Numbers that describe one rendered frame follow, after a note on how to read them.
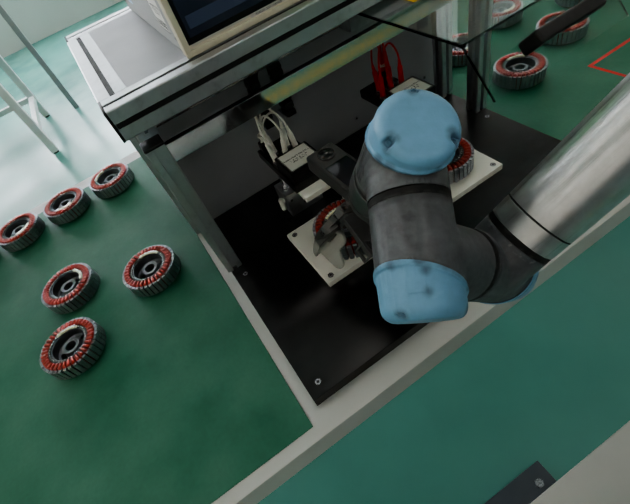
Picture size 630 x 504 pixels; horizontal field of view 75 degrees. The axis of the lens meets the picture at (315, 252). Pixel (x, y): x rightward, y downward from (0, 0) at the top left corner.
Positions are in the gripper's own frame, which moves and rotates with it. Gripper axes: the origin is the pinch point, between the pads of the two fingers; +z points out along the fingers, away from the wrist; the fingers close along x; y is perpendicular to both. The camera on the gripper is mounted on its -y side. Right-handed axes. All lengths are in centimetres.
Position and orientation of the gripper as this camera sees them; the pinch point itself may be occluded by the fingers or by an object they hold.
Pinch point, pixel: (346, 228)
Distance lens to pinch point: 67.7
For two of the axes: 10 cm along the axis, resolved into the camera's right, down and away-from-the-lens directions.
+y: 5.7, 8.0, -1.6
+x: 8.2, -5.5, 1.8
